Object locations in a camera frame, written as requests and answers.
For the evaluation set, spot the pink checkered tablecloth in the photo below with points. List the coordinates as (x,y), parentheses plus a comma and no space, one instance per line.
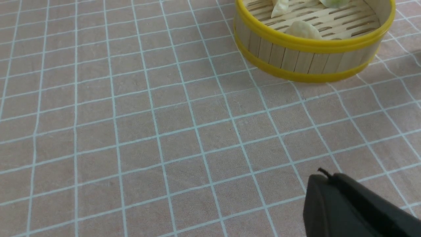
(140,118)

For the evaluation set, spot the pale dumpling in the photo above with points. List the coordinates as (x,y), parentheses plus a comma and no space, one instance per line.
(303,29)
(280,7)

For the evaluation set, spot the bamboo steamer tray yellow rims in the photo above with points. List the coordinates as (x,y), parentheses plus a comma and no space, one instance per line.
(351,38)

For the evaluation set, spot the greenish dumpling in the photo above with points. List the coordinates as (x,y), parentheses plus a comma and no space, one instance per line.
(334,4)

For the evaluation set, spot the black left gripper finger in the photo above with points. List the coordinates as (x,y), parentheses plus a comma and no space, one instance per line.
(336,205)

